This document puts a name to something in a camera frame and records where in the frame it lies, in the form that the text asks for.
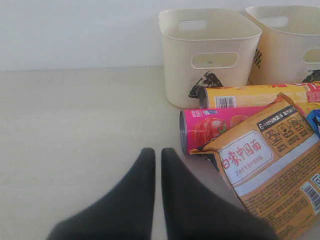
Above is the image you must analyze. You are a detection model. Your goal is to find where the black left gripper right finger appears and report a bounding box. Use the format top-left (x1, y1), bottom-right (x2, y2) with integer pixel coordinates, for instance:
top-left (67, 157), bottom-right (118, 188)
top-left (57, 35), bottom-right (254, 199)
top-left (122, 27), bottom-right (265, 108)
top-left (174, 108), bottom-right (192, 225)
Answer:
top-left (161, 148), bottom-right (278, 240)

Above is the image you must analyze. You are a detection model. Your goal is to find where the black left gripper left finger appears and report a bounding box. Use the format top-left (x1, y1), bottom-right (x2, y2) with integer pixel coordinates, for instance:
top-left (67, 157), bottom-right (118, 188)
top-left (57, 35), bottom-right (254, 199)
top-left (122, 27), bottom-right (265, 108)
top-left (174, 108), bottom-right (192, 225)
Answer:
top-left (47, 148), bottom-right (156, 240)

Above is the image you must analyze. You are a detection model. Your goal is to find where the pink Lays chips can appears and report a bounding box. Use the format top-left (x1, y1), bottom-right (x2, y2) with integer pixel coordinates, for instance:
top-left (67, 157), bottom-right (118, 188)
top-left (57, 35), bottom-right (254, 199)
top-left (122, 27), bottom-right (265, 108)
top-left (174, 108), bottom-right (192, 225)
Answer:
top-left (179, 106), bottom-right (265, 155)

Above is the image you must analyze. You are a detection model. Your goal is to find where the orange noodle packet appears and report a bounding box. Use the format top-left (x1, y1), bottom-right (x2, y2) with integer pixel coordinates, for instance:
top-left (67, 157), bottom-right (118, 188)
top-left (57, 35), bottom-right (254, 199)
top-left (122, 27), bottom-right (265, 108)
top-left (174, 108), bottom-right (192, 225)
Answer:
top-left (190, 93), bottom-right (320, 240)

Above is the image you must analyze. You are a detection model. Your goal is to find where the blue noodle packet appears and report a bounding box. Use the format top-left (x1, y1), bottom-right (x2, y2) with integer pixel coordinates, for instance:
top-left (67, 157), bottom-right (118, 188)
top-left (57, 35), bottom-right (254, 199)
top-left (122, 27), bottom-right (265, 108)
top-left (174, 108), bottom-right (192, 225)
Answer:
top-left (306, 109), bottom-right (320, 138)

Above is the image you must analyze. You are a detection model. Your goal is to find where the yellow Lays chips can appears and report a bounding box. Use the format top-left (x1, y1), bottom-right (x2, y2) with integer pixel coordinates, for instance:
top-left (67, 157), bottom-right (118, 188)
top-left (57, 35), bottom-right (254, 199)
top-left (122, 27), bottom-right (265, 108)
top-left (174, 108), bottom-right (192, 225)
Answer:
top-left (199, 81), bottom-right (320, 109)

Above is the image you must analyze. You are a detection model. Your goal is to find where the cream bin triangle mark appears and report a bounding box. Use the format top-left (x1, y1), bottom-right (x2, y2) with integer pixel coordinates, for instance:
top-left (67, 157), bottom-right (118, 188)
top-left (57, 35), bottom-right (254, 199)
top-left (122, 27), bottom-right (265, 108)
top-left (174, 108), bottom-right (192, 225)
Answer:
top-left (158, 8), bottom-right (262, 109)

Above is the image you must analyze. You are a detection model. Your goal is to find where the cream bin square mark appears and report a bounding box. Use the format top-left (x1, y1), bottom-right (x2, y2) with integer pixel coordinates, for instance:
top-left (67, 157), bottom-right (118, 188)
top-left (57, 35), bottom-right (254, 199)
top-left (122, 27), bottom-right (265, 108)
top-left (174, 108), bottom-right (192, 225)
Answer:
top-left (244, 5), bottom-right (320, 85)

